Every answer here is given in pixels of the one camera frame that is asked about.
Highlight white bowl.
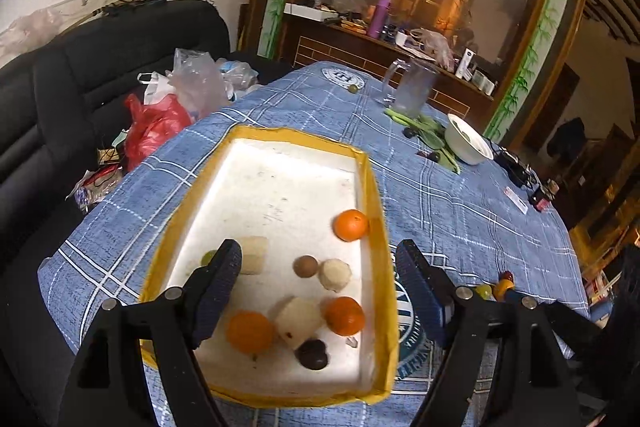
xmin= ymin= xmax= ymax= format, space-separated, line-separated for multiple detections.
xmin=444 ymin=113 xmax=495 ymax=166

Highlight black charger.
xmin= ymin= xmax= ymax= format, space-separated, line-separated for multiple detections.
xmin=510 ymin=159 xmax=533 ymax=185

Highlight translucent plastic bag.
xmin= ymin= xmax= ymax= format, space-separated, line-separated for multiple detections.
xmin=410 ymin=28 xmax=458 ymax=70

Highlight peeled banana piece dark spot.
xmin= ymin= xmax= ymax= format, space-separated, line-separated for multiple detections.
xmin=272 ymin=298 xmax=325 ymax=350

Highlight white printed card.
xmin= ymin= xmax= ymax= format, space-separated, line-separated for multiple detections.
xmin=502 ymin=187 xmax=530 ymax=214

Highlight black box red label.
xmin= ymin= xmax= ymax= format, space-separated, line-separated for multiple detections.
xmin=530 ymin=187 xmax=556 ymax=212

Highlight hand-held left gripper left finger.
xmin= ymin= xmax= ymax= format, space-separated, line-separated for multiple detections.
xmin=59 ymin=238 xmax=244 ymax=427

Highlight black power adapter with cable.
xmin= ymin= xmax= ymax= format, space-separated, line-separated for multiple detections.
xmin=492 ymin=147 xmax=521 ymax=172

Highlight clear glass mug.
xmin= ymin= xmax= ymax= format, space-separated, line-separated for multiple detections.
xmin=382 ymin=58 xmax=438 ymax=120

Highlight white foam box yellow tape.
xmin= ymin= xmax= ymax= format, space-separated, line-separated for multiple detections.
xmin=139 ymin=124 xmax=399 ymax=408

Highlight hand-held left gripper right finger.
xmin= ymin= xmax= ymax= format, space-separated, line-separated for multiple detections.
xmin=394 ymin=238 xmax=583 ymax=427

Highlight orange tangerine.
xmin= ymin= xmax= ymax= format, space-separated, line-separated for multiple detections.
xmin=324 ymin=296 xmax=366 ymax=337
xmin=333 ymin=209 xmax=370 ymax=242

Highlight red plastic bag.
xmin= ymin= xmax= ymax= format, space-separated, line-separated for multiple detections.
xmin=124 ymin=93 xmax=193 ymax=172

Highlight dark purple plum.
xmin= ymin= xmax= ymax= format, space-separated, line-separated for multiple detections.
xmin=294 ymin=339 xmax=330 ymax=371

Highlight wooden door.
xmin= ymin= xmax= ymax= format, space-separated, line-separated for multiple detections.
xmin=520 ymin=62 xmax=581 ymax=152

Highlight green leafy vegetable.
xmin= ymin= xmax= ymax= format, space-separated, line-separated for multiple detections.
xmin=384 ymin=107 xmax=461 ymax=175

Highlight crumpled clear plastic bag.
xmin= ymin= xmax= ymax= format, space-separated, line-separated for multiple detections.
xmin=216 ymin=58 xmax=260 ymax=100

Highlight snack packet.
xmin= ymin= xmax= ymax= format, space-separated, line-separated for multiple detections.
xmin=67 ymin=167 xmax=123 ymax=212

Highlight black sofa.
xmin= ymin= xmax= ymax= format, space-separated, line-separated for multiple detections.
xmin=0 ymin=0 xmax=296 ymax=268

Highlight wooden cabinet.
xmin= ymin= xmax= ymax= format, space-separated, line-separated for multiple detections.
xmin=240 ymin=0 xmax=593 ymax=148

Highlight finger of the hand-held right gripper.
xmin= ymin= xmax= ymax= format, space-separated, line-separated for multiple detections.
xmin=542 ymin=302 xmax=603 ymax=360

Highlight blue and white box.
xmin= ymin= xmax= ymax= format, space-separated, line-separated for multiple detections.
xmin=455 ymin=48 xmax=478 ymax=80

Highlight white flat box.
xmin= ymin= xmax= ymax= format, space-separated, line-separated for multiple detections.
xmin=283 ymin=3 xmax=341 ymax=24

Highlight white cartons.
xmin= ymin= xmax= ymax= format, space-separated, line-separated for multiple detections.
xmin=472 ymin=69 xmax=496 ymax=95

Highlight white plastic bag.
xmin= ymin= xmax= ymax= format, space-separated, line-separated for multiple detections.
xmin=137 ymin=71 xmax=176 ymax=105

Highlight dark jacket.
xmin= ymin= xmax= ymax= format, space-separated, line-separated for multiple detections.
xmin=547 ymin=117 xmax=586 ymax=160

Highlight purple bottle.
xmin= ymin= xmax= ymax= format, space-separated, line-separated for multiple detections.
xmin=369 ymin=0 xmax=392 ymax=38

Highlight brown round longan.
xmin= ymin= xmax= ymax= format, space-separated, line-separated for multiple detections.
xmin=293 ymin=255 xmax=319 ymax=280

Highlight small peeled banana piece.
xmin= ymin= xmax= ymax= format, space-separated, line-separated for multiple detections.
xmin=319 ymin=258 xmax=353 ymax=293

